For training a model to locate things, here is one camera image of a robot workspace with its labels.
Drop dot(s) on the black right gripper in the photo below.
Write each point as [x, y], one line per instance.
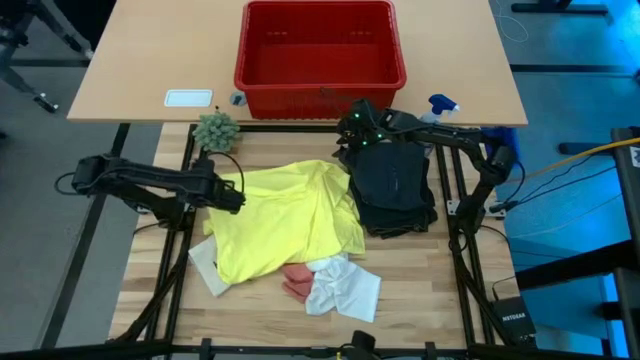
[367, 125]

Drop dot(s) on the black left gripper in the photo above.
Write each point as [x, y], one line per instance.
[222, 195]

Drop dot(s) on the black garment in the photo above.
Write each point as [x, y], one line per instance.
[392, 175]

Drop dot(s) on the yellow-green shirt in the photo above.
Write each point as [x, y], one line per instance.
[285, 215]

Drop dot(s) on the pink cloth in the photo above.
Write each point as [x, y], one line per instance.
[297, 282]

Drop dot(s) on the white garment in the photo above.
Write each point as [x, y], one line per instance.
[345, 290]

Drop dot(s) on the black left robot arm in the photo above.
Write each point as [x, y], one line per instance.
[140, 175]

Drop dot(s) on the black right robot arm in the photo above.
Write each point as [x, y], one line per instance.
[470, 145]

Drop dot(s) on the red plastic laundry basket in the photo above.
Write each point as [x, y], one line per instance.
[320, 65]

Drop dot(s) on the green succulent plant in pot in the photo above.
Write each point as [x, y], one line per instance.
[216, 131]

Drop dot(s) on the white Houston tote bag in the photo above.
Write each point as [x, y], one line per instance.
[210, 270]

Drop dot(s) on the blue spray bottle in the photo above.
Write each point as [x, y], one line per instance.
[442, 104]

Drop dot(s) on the small grey round object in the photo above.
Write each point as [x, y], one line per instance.
[238, 98]

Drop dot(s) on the white paper card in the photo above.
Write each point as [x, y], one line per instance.
[188, 98]

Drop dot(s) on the blue bin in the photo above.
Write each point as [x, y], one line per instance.
[507, 137]

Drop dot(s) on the black table leg bar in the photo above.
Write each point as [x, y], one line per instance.
[85, 235]

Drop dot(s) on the black desk foot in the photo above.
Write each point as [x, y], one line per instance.
[550, 7]

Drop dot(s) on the person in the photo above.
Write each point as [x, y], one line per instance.
[85, 20]

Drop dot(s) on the black wheeled stand base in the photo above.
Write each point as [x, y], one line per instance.
[20, 75]

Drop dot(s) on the black Netgear router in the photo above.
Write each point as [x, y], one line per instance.
[512, 317]

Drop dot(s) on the black equipment stand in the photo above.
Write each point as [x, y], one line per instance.
[627, 200]

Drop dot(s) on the black aluminium table frame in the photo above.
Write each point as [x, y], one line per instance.
[465, 280]

